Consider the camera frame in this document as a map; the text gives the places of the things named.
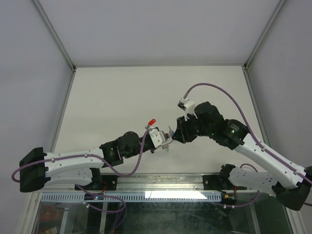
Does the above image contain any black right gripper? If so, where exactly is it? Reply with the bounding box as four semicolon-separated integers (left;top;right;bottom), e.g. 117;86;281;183
172;113;214;144

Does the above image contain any metal keyring with clips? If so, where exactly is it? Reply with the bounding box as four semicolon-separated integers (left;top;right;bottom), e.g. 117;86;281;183
161;134;173;152

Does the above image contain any key with red tag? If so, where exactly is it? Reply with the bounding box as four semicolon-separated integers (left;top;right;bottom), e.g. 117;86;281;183
145;118;156;129

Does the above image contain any key with blue tag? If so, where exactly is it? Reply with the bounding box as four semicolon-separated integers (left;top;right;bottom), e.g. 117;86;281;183
168;126;174;137

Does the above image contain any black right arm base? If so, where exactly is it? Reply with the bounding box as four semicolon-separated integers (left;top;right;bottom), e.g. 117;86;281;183
202;164;236;193

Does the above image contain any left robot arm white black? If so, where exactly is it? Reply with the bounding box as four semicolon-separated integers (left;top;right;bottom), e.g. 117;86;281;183
18;128;169;193

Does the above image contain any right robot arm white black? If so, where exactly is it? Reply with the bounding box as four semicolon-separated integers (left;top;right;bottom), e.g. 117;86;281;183
173;98;312;211

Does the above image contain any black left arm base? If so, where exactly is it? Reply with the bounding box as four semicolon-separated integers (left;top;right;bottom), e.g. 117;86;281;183
81;168;119;191

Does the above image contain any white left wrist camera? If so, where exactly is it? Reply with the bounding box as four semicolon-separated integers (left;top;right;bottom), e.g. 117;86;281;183
149;127;168;148

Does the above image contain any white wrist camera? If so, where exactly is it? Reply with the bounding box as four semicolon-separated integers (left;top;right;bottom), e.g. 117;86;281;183
177;97;196;121
149;127;168;148

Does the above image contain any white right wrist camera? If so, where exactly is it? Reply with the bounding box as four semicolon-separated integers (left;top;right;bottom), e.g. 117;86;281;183
177;97;196;121

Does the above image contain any aluminium mounting rail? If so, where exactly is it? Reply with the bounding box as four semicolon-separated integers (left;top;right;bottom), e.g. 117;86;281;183
46;172;292;193

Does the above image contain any white slotted cable duct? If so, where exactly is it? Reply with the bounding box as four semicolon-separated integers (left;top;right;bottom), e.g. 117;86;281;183
41;191;222;203

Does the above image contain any left aluminium frame post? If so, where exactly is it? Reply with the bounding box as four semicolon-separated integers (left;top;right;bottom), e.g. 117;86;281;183
30;0;77;152

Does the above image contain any aluminium frame post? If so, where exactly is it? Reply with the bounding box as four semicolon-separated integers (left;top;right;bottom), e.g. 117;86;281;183
30;0;77;152
241;0;288;146

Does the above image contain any right aluminium frame post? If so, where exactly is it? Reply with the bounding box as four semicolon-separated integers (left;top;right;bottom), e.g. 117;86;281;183
241;0;288;146

